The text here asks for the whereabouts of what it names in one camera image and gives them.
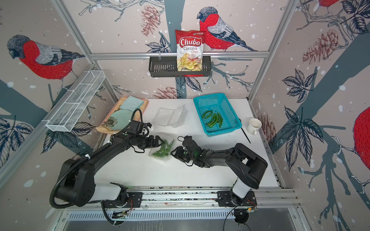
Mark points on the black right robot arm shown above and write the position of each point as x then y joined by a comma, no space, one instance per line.
248,166

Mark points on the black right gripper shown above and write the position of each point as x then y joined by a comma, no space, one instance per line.
178,150

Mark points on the white wire wall shelf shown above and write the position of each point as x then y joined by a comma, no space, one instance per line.
77,100

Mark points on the aluminium front rail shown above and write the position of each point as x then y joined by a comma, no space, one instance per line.
201,197

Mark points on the black right arm base bracket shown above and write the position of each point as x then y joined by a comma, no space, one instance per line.
229,199

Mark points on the clear clamshell container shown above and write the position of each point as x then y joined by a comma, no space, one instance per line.
164,136
170,117

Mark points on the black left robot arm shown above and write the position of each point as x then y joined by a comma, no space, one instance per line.
76,186

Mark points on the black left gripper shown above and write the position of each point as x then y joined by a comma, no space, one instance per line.
151,144

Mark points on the green pepper bunch container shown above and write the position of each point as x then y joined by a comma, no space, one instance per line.
215,118
164,150

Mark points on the black left arm base bracket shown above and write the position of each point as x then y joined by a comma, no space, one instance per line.
130,199

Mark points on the light teal folded cloth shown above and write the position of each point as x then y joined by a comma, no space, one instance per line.
131,104

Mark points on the white ceramic mug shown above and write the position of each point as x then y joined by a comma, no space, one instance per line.
254,126

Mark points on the Chuba cassava chips bag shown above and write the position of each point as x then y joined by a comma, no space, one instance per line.
189,47

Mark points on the pale green round plate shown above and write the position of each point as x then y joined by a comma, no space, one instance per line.
119,120

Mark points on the teal plastic basket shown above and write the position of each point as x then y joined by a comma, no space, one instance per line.
217,102

